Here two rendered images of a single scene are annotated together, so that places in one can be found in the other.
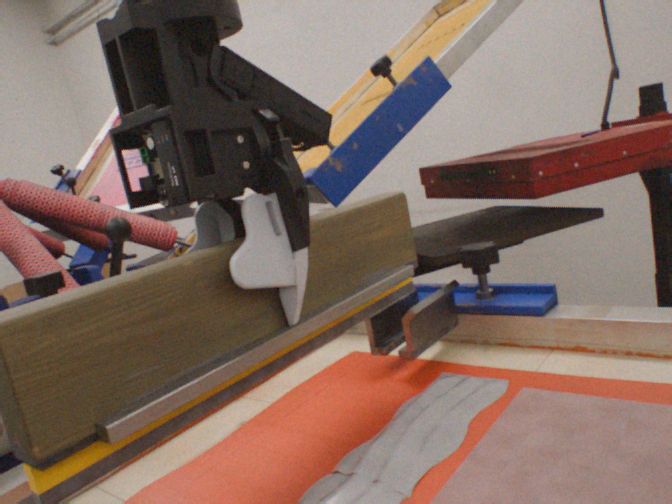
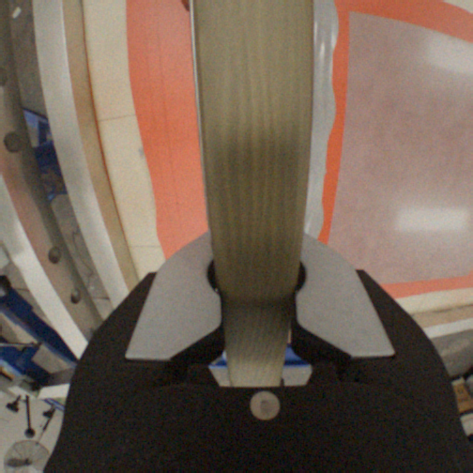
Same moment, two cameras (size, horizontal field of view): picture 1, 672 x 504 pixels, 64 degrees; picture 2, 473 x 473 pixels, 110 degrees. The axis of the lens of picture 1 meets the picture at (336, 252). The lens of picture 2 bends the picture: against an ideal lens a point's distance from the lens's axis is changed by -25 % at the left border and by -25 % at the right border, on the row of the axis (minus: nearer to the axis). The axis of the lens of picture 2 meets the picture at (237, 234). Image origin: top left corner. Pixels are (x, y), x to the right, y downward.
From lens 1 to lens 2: 0.43 m
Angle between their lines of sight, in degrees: 100
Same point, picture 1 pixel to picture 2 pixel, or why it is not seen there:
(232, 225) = (220, 340)
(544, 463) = (389, 115)
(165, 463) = (142, 214)
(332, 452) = not seen: hidden behind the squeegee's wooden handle
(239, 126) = not seen: outside the picture
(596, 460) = (412, 105)
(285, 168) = (428, 411)
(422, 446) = (316, 128)
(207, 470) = (176, 205)
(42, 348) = not seen: hidden behind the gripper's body
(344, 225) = (307, 49)
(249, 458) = (192, 183)
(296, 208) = (393, 335)
